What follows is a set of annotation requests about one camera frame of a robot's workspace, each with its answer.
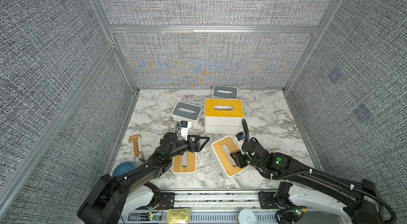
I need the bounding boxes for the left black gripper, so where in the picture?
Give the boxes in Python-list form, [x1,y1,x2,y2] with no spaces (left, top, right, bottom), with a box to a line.
[168,135,209,160]

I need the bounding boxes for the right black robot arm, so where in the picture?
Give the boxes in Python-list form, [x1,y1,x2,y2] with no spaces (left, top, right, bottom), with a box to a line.
[231,133,397,224]

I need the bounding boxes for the wooden block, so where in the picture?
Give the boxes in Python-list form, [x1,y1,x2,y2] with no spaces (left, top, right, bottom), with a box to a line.
[129,134,142,157]

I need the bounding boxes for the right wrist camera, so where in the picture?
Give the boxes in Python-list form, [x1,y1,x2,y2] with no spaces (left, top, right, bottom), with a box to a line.
[235,132,246,142]

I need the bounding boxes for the grey lid tissue box centre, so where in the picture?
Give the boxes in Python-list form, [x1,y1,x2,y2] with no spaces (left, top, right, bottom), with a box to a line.
[171,101,202,127]

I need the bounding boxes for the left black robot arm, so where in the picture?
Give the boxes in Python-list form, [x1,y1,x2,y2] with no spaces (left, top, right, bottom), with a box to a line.
[77,132,210,224]

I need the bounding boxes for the white round lid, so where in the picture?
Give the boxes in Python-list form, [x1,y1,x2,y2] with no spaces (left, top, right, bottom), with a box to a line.
[237,209,257,224]

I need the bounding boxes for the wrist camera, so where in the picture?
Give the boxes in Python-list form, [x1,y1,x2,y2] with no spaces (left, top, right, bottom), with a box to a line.
[235,132,246,142]
[179,121,191,141]

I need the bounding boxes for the gold sardine tin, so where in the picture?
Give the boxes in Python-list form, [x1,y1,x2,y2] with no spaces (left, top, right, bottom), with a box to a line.
[166,208,191,224]

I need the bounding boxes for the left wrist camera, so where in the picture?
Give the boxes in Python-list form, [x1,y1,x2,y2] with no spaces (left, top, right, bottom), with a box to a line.
[179,121,191,141]

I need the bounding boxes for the blue ceramic bowl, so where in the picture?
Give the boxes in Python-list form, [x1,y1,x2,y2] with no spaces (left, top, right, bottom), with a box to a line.
[111,162,136,177]

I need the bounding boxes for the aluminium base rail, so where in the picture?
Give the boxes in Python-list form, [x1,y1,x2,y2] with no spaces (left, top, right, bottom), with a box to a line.
[120,185,351,224]

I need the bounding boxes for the yellow lid tissue box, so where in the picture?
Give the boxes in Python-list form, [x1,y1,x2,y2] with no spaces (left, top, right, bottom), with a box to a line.
[204,99,244,127]

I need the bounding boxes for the large bamboo lid tissue box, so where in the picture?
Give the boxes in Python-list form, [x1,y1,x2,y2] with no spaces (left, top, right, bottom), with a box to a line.
[204,124,243,135]

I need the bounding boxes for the grey lid tissue box back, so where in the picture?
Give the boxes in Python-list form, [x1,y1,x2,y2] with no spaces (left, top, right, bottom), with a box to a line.
[212,85,238,100]

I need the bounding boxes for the grey lid tissue box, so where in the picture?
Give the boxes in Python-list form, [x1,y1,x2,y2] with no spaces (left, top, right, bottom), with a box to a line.
[212,85,238,100]
[171,101,202,127]

